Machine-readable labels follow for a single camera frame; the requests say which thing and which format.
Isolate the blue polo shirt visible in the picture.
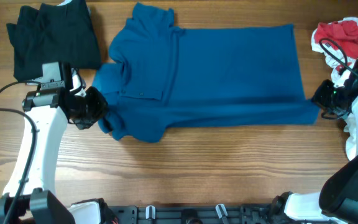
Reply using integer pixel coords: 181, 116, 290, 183
93, 3, 319, 142

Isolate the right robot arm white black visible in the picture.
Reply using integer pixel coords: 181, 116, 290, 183
266, 58, 358, 223

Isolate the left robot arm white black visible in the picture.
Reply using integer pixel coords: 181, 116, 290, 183
0, 84, 109, 223

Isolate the red and white garment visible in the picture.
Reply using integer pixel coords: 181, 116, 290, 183
311, 17, 358, 160

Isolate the folded dark green garment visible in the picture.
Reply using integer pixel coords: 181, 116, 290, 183
6, 0, 101, 81

